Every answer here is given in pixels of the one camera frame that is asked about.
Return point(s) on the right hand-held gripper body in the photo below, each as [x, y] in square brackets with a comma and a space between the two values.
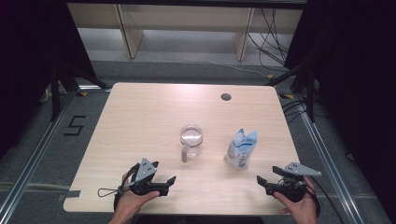
[292, 188]

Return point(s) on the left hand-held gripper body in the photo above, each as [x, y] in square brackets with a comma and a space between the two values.
[145, 171]

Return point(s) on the blue and white bag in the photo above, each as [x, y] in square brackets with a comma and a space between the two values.
[239, 151]

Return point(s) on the clear jar with hinged lid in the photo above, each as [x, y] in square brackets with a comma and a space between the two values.
[191, 138]

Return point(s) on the person's right hand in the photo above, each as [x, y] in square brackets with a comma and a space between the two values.
[303, 211]

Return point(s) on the person's left hand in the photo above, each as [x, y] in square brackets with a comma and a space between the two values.
[127, 202]

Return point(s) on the yellow black tape piece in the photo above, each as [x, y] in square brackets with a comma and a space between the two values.
[286, 96]
[82, 94]

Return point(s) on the grey tape strip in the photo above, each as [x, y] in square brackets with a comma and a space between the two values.
[70, 194]

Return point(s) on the black metal stand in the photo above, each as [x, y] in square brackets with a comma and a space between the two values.
[55, 93]
[310, 96]

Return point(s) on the black curtain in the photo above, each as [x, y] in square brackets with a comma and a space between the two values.
[28, 62]
[358, 77]

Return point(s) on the light wooden shelf unit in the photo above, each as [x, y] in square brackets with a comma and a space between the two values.
[134, 37]

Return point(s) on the aluminium floor rail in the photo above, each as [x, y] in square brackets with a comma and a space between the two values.
[330, 174]
[37, 155]

